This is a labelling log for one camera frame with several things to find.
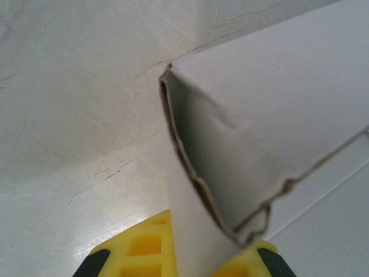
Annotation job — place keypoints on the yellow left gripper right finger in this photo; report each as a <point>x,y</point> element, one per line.
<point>259,259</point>

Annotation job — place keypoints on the white paper box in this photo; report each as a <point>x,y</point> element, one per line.
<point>259,86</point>

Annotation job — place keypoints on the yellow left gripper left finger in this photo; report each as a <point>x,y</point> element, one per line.
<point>138,251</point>

